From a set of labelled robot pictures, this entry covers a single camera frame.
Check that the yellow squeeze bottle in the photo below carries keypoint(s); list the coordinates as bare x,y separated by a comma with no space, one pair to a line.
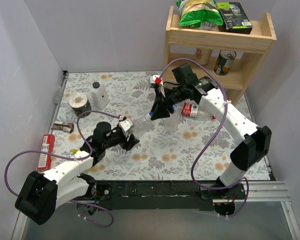
74,151

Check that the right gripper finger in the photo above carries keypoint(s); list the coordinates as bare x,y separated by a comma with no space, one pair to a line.
159,102
159,112

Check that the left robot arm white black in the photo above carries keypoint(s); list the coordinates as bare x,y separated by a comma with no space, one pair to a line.
42,193

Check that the black green box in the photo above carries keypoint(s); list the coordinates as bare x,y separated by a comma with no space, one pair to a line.
234,18

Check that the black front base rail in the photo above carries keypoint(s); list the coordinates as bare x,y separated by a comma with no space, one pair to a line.
164,194

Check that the floral table mat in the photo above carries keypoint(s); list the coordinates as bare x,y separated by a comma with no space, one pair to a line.
159,155

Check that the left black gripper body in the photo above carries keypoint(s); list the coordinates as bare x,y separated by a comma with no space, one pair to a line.
125,141

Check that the tin can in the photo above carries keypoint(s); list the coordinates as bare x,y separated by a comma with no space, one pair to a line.
224,62

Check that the white square bottle black cap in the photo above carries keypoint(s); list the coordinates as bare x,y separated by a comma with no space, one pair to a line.
99,95

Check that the beige paper cup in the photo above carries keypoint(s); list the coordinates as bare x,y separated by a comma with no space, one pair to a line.
202,56

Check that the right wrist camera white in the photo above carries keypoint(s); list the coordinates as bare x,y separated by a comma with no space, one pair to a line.
155,81

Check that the green snack bag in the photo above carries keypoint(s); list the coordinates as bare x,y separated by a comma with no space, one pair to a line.
199,13

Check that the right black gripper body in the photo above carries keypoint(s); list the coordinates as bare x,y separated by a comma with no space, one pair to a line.
163,100

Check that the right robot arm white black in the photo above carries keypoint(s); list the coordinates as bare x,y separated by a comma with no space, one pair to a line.
252,141

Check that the red flat box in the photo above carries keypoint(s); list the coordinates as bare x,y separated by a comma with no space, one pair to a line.
47,146

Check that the dark patterned jar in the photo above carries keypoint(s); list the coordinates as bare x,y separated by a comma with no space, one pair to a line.
79,103

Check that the wooden shelf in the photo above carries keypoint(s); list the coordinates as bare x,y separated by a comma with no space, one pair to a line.
253,49

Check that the red-label clear bottle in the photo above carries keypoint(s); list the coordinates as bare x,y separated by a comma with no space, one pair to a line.
195,112

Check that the brown snack bar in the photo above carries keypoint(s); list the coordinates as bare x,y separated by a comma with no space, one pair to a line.
65,127

